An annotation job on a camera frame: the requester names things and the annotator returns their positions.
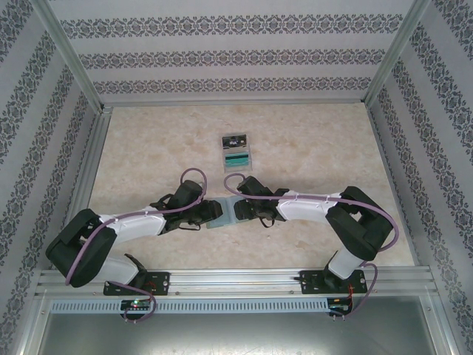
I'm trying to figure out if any brushed metal panel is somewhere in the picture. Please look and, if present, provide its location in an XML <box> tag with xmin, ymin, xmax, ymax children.
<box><xmin>38</xmin><ymin>313</ymin><xmax>450</xmax><ymax>355</ymax></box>

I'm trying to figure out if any small circuit board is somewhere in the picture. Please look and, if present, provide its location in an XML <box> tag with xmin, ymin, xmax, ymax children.
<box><xmin>327</xmin><ymin>300</ymin><xmax>354</xmax><ymax>315</ymax></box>
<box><xmin>120</xmin><ymin>298</ymin><xmax>153</xmax><ymax>312</ymax></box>

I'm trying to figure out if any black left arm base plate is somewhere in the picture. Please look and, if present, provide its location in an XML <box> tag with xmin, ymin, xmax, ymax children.
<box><xmin>103</xmin><ymin>271</ymin><xmax>171</xmax><ymax>297</ymax></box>

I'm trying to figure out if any aluminium side rail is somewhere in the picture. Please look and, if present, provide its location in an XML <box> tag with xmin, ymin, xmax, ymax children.
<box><xmin>51</xmin><ymin>106</ymin><xmax>114</xmax><ymax>271</ymax></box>
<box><xmin>367</xmin><ymin>103</ymin><xmax>422</xmax><ymax>268</ymax></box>

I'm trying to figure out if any teal VIP card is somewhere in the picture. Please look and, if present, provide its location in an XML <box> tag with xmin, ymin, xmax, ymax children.
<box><xmin>224</xmin><ymin>153</ymin><xmax>252</xmax><ymax>168</ymax></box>

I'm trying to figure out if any clear plastic case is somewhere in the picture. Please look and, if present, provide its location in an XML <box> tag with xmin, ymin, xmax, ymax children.
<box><xmin>205</xmin><ymin>197</ymin><xmax>245</xmax><ymax>231</ymax></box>

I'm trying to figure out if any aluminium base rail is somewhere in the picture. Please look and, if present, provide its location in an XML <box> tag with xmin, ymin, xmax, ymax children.
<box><xmin>35</xmin><ymin>268</ymin><xmax>434</xmax><ymax>297</ymax></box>

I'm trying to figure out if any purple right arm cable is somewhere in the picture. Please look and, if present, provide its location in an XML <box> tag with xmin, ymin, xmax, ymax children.
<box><xmin>222</xmin><ymin>173</ymin><xmax>400</xmax><ymax>321</ymax></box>

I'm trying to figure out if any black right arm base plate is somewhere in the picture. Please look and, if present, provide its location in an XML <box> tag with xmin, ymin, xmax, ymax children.
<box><xmin>299</xmin><ymin>269</ymin><xmax>367</xmax><ymax>296</ymax></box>

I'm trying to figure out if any aluminium frame crossbar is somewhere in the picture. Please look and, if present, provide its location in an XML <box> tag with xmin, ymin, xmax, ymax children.
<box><xmin>101</xmin><ymin>98</ymin><xmax>367</xmax><ymax>108</ymax></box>

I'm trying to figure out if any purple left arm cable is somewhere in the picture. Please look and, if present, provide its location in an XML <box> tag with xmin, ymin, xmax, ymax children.
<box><xmin>64</xmin><ymin>167</ymin><xmax>208</xmax><ymax>323</ymax></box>

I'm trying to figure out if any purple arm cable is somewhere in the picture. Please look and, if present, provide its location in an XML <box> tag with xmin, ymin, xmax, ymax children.
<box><xmin>222</xmin><ymin>173</ymin><xmax>400</xmax><ymax>321</ymax></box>
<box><xmin>64</xmin><ymin>167</ymin><xmax>208</xmax><ymax>323</ymax></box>

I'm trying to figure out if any aluminium frame post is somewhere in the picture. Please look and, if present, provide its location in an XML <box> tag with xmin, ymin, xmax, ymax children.
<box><xmin>361</xmin><ymin>0</ymin><xmax>434</xmax><ymax>108</ymax></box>
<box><xmin>31</xmin><ymin>0</ymin><xmax>114</xmax><ymax>115</ymax></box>

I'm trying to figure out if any black VIP card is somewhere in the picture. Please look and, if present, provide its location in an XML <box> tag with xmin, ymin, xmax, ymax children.
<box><xmin>221</xmin><ymin>135</ymin><xmax>248</xmax><ymax>149</ymax></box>

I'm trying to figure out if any clear acrylic card stand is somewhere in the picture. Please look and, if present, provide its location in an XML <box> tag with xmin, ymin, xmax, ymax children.
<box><xmin>220</xmin><ymin>132</ymin><xmax>254</xmax><ymax>175</ymax></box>

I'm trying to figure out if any slotted grey cable duct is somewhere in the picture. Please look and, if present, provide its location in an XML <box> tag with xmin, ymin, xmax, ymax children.
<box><xmin>50</xmin><ymin>298</ymin><xmax>330</xmax><ymax>314</ymax></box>

